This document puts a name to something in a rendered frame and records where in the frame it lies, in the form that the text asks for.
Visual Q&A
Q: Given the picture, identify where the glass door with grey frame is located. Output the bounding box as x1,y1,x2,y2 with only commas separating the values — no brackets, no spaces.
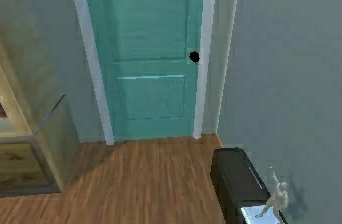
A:
0,94,67,200

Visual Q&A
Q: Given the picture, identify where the black round door knob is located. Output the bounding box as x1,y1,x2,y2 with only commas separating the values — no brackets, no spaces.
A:
188,50,201,64

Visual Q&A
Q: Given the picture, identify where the dark console table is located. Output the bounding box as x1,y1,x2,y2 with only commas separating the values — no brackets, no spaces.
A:
210,147,289,224

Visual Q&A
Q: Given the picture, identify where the teal panelled room door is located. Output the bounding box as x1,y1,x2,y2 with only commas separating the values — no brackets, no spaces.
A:
86,0,204,142

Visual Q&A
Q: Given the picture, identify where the white human figure statue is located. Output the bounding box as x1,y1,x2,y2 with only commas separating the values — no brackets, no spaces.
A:
254,163,290,224

